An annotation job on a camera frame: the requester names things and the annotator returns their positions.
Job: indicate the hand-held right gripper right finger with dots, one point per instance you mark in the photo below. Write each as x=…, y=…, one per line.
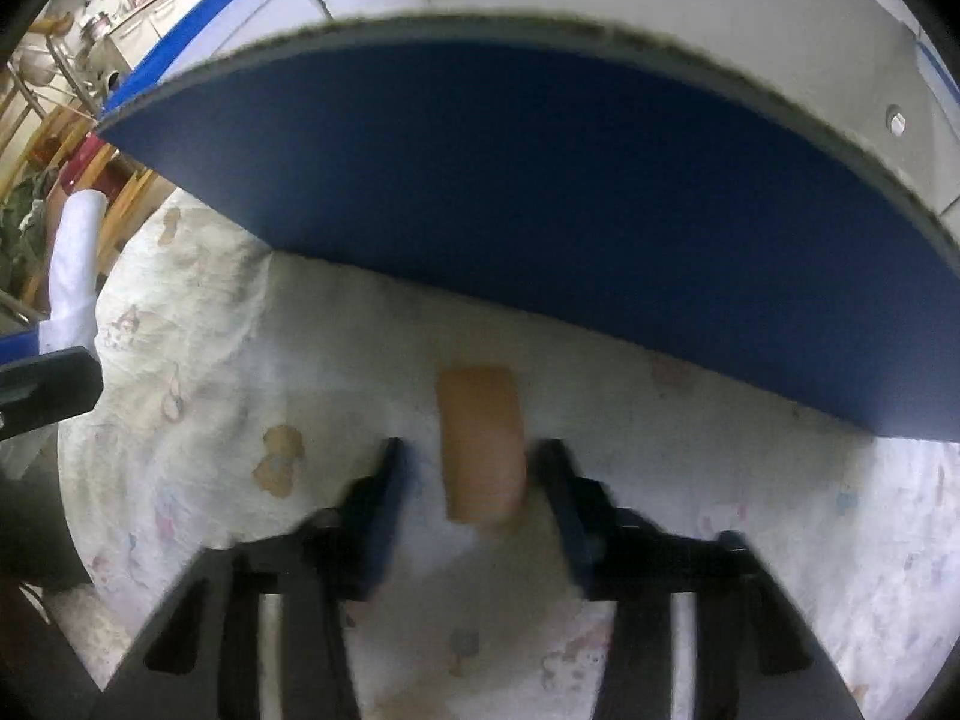
x=571, y=529

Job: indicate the blue cardboard box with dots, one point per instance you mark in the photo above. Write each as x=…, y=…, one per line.
x=525, y=202

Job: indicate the yellow wooden rack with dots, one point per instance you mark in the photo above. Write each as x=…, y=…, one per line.
x=120, y=202

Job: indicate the white base cabinet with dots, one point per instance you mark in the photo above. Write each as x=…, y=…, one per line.
x=157, y=15

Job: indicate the white printed bedsheet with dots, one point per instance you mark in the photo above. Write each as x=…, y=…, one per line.
x=225, y=390

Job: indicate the white sock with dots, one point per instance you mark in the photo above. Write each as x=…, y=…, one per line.
x=71, y=262

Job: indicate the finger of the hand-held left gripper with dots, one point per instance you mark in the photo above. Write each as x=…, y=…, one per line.
x=60, y=386
x=16, y=345

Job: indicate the tan soft sock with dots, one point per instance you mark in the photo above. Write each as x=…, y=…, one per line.
x=480, y=442

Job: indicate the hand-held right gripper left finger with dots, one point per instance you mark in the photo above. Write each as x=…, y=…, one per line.
x=379, y=521

